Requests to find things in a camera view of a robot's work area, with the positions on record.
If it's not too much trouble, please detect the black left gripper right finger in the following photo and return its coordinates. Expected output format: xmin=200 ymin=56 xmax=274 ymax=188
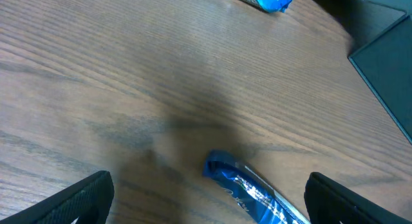
xmin=304 ymin=172 xmax=411 ymax=224

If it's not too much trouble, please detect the dark green open gift box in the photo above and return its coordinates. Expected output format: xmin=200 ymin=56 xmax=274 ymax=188
xmin=313 ymin=0 xmax=411 ymax=140

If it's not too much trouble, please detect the dark blue chocolate bar wrapper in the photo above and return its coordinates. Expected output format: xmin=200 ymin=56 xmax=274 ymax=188
xmin=202 ymin=150 xmax=310 ymax=224

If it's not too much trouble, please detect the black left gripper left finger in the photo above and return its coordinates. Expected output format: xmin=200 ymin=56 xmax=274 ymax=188
xmin=1 ymin=171 xmax=114 ymax=224

